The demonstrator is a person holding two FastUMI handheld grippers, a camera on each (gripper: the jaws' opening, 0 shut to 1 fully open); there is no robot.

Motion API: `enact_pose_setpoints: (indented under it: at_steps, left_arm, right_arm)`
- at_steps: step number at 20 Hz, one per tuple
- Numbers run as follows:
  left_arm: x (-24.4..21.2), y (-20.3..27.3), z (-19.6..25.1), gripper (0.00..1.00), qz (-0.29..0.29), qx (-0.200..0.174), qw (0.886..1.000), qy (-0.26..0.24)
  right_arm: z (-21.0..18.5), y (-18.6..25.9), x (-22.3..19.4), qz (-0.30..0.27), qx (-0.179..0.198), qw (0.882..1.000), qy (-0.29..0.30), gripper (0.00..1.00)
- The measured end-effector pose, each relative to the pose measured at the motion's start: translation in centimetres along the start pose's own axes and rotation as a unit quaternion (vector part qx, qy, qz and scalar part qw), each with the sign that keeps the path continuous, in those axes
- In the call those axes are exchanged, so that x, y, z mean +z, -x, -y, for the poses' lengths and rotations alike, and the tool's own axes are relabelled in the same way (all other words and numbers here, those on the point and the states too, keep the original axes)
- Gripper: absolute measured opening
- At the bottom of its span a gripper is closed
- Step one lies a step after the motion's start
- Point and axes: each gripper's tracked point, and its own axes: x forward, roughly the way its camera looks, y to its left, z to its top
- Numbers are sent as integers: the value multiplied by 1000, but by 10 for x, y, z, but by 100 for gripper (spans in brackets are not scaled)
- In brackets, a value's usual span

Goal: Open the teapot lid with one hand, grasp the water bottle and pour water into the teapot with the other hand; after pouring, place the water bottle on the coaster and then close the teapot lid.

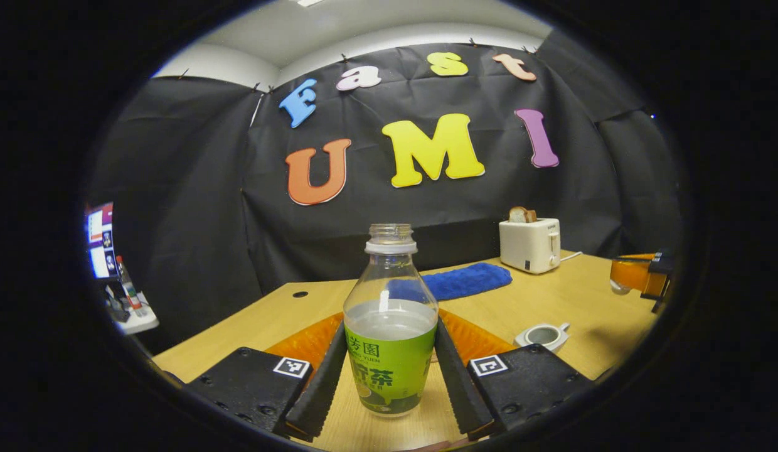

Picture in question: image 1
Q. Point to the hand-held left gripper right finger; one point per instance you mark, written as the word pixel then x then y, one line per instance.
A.
pixel 461 389

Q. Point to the black backdrop cloth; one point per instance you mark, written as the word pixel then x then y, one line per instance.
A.
pixel 194 188

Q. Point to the ceiling light panel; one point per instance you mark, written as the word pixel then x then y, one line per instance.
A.
pixel 309 2

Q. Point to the white toaster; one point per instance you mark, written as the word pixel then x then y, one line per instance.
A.
pixel 528 246

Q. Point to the bread slice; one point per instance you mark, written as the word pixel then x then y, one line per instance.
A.
pixel 521 215

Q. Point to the green label water bottle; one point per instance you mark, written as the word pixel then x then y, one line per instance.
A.
pixel 389 376

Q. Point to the blue towel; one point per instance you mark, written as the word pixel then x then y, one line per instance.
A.
pixel 470 280

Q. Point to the white teacup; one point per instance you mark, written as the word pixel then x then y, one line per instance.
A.
pixel 552 342

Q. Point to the red label plastic bottle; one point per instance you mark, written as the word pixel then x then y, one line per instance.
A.
pixel 128 289

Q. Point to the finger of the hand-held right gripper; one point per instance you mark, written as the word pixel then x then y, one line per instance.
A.
pixel 630 271
pixel 655 285

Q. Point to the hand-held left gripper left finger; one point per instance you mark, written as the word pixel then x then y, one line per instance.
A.
pixel 320 389

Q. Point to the computer monitor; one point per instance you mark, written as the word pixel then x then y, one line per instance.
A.
pixel 100 242

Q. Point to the white side table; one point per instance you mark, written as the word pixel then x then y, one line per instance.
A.
pixel 141 321

